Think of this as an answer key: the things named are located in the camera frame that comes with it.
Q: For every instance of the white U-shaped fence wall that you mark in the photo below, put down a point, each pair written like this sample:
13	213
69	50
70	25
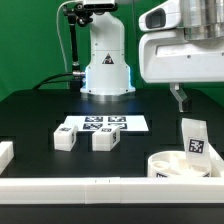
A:
116	190

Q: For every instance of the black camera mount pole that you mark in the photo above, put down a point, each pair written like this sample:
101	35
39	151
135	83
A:
76	16

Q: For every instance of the white marker base plate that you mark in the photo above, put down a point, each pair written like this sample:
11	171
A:
131	123

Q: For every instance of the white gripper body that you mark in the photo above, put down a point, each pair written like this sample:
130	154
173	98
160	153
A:
166	57

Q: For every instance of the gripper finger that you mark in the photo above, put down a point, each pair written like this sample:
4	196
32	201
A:
184	103

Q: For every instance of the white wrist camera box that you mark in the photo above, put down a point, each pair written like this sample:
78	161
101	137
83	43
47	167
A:
165	16

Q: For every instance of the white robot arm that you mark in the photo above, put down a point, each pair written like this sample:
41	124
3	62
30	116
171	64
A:
107	75

